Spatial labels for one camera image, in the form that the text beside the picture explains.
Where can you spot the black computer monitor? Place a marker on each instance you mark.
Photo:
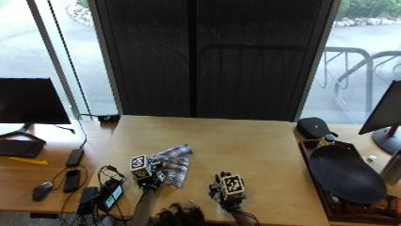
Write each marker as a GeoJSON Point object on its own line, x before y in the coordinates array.
{"type": "Point", "coordinates": [29, 100]}

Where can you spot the grey metal bike rack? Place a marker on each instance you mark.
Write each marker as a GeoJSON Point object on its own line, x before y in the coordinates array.
{"type": "Point", "coordinates": [367, 72]}

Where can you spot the small yellow bottle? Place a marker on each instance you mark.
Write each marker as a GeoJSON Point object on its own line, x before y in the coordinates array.
{"type": "Point", "coordinates": [327, 140]}

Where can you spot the black keyboard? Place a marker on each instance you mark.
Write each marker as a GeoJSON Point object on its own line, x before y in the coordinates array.
{"type": "Point", "coordinates": [18, 148]}

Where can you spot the person's right hand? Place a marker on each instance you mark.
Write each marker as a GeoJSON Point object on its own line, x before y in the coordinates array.
{"type": "Point", "coordinates": [218, 193]}

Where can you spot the black pouch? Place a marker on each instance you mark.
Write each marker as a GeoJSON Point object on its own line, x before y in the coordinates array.
{"type": "Point", "coordinates": [313, 127]}

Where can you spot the black battery pack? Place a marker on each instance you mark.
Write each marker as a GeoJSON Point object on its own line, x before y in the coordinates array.
{"type": "Point", "coordinates": [88, 199]}

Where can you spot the grey window frame post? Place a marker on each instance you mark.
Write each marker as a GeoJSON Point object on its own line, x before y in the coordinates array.
{"type": "Point", "coordinates": [53, 56]}

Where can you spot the dark mesh window screen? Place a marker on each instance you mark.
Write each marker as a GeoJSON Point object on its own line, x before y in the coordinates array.
{"type": "Point", "coordinates": [208, 56]}

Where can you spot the black oval plate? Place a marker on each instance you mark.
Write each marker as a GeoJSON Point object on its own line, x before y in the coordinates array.
{"type": "Point", "coordinates": [346, 174]}

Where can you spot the small white clip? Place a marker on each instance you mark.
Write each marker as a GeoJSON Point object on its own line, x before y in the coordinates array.
{"type": "Point", "coordinates": [370, 158]}

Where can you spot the orange snack packet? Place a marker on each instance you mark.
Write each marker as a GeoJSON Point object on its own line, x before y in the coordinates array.
{"type": "Point", "coordinates": [390, 205]}

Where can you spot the silver metal bottle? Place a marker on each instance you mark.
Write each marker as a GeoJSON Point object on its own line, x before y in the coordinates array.
{"type": "Point", "coordinates": [391, 168]}

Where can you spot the blue white patterned cloth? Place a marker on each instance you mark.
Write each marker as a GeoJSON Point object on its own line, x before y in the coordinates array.
{"type": "Point", "coordinates": [174, 163]}

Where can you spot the black phone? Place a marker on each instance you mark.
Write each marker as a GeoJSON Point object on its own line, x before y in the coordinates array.
{"type": "Point", "coordinates": [72, 180]}

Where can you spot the dark wooden tray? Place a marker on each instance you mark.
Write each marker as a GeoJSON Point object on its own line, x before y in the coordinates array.
{"type": "Point", "coordinates": [321, 201]}

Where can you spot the person's left hand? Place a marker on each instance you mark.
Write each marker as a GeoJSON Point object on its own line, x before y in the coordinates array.
{"type": "Point", "coordinates": [150, 181]}

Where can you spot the yellow flat tool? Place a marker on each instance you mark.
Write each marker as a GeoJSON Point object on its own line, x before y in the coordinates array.
{"type": "Point", "coordinates": [29, 161]}

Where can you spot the white marker cube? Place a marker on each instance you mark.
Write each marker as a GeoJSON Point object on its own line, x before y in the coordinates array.
{"type": "Point", "coordinates": [140, 166]}
{"type": "Point", "coordinates": [232, 185]}

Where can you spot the black monitor stand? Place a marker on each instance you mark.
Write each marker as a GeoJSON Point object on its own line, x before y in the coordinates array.
{"type": "Point", "coordinates": [22, 133]}

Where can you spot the phone with lit screen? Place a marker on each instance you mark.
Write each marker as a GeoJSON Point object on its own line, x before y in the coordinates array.
{"type": "Point", "coordinates": [112, 194]}

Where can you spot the small black box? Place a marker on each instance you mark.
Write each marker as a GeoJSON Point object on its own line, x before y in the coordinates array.
{"type": "Point", "coordinates": [109, 118]}

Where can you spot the black power adapter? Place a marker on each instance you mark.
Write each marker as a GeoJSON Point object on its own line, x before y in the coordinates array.
{"type": "Point", "coordinates": [74, 157]}

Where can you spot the dark angled monitor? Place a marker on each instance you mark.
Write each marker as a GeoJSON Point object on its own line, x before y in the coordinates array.
{"type": "Point", "coordinates": [386, 111]}

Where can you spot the round grey monitor base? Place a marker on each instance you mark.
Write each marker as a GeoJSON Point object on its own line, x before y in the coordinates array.
{"type": "Point", "coordinates": [387, 141]}

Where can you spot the black computer mouse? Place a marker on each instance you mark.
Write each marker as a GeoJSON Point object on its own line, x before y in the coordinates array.
{"type": "Point", "coordinates": [41, 190]}

